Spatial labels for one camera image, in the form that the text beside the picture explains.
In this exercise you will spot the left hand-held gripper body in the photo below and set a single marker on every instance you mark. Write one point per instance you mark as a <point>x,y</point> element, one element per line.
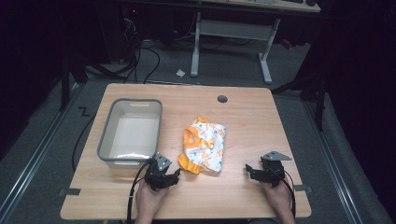
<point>156,174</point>

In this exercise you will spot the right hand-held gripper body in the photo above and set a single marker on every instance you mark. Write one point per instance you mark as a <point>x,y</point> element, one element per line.
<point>274,169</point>

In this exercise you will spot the person's left hand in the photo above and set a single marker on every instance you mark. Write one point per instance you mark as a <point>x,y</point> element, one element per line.
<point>148,199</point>

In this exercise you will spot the person's right hand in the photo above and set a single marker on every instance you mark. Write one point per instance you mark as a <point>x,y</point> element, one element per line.
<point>278,199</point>

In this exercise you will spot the grey tape strip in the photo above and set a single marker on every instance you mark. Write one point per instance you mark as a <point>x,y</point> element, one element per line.
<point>303,188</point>
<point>71,192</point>

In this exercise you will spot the orange and white patterned garment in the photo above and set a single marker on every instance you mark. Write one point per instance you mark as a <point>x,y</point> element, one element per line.
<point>207,144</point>

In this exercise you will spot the grey plastic bin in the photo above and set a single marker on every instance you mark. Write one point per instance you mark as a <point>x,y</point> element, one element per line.
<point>134,137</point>

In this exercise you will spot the black metal stand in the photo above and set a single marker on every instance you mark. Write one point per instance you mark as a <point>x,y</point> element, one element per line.
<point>319,96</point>
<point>64,84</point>

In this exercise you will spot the crumpled white paper scrap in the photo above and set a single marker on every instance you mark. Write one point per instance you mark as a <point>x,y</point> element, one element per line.
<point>180,73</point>

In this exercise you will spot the small red object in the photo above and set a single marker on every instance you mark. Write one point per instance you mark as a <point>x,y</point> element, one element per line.
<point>287,44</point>

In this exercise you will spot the white-framed desk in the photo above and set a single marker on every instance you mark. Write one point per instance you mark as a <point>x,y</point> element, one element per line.
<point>232,29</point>

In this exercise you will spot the dark computer tower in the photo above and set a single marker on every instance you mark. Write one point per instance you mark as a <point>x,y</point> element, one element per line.
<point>116,34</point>

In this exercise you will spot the metal floor rail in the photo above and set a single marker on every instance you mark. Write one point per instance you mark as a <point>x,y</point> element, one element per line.
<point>333,161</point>
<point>40,152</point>

